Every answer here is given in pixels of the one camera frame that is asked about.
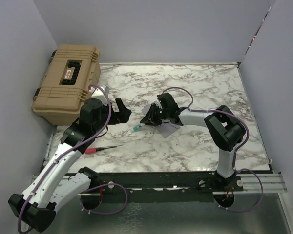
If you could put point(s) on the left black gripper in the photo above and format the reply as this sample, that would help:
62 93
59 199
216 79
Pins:
121 116

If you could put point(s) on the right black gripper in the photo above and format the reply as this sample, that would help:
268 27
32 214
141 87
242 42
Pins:
150 118

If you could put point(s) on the green white glue stick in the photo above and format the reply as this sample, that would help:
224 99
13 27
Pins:
138 126

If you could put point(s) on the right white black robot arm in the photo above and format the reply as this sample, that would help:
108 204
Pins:
228 132

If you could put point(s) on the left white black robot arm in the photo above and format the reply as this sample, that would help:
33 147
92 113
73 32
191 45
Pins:
38 205

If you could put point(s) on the tan plastic tool case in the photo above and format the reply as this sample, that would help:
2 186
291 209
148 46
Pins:
64 88

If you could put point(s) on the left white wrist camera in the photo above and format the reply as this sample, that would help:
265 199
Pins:
97 93

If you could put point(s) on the red handled screwdriver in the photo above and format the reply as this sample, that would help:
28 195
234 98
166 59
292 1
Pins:
94 150

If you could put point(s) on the black metal base rail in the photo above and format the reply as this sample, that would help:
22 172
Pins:
156 187

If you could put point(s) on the aluminium frame rail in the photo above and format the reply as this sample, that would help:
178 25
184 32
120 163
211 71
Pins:
258 182

